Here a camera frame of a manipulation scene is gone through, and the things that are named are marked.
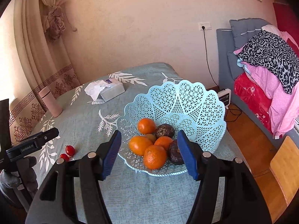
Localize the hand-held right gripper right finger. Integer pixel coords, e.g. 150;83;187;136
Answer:
177;131;272;224

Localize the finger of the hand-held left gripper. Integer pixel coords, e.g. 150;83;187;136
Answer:
6;127;59;161

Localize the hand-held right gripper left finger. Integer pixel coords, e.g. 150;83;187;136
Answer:
24;130;122;224

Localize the dark purple passion fruit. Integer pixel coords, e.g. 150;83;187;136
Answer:
155;124;175;139
168;139;186;165

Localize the orange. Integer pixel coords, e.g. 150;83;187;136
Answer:
154;136;174;151
137;118;156;135
143;145;168;170
128;136;154;156

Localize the brown kiwi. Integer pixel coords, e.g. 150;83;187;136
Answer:
143;133;157;144

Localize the light blue lattice plastic basket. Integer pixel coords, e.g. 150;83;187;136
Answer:
116;80;227;176

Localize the person's left hand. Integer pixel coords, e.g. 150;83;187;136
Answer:
0;156;39;209

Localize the pink thermos bottle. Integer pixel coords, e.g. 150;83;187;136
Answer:
39;86;62;117

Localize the grey tissue box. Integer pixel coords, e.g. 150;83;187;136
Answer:
100;79;125;102

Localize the white tissue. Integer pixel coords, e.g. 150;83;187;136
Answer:
84;80;110;101

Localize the beige patterned curtain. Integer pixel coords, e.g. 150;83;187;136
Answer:
0;0;81;145

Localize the white space heater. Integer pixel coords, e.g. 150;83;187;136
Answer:
217;88;232;109

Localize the red floral blanket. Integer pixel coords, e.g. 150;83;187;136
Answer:
234;72;274;134

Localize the wooden stool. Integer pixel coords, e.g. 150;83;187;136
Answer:
269;136;299;206

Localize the grey sofa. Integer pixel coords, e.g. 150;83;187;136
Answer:
216;27;299;148

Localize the pile of clothes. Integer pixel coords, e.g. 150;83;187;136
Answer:
234;24;299;139

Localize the curtain tieback tassel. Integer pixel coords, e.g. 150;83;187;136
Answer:
38;0;77;43

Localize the leopard print cloth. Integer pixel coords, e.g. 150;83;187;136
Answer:
236;30;299;95

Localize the grey cushion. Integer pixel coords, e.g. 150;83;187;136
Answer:
229;17;272;50

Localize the red cloth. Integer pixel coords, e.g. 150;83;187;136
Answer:
273;2;299;59

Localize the black power cable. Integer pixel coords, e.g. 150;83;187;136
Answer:
203;28;242;123

